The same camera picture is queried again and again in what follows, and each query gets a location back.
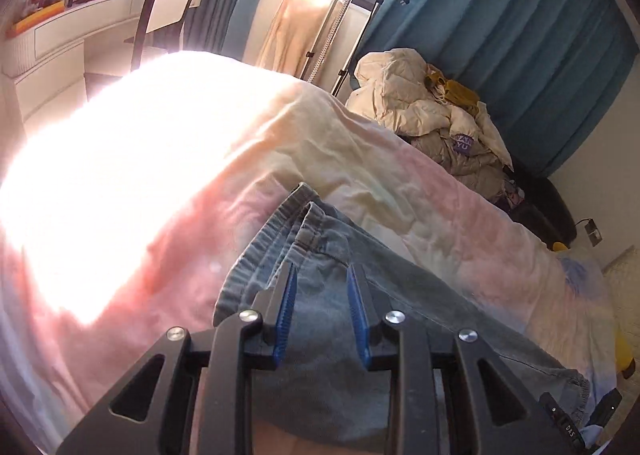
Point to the yellow plush toy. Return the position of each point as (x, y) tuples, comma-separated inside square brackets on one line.
[(625, 355)]

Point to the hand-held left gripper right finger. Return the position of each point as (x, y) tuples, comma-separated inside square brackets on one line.
[(357, 320)]

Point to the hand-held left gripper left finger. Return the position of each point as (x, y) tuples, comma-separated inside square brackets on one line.
[(286, 315)]

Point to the grey puffer jacket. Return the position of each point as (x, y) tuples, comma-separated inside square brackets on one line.
[(475, 165)]

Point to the pastel tie-dye pillow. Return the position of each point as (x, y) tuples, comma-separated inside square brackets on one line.
[(585, 285)]

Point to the mustard yellow garment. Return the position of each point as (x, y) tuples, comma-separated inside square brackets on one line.
[(462, 92)]

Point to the blue denim jeans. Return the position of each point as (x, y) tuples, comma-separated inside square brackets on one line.
[(320, 325)]

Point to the pastel tie-dye duvet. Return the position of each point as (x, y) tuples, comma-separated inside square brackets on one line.
[(150, 235)]

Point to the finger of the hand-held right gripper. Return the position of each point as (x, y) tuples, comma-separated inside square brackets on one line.
[(547, 402)]

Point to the cream hanging garment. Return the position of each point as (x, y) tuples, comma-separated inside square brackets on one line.
[(295, 30)]

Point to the cream puffer jacket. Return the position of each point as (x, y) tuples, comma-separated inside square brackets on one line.
[(390, 85)]

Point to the wall socket with plug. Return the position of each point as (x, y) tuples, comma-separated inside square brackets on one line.
[(594, 234)]

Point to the black armchair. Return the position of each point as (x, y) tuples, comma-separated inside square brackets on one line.
[(545, 200)]

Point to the wide teal curtain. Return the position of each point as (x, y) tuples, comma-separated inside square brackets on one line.
[(500, 25)]

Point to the white dressing desk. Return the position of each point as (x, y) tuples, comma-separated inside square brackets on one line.
[(65, 30)]

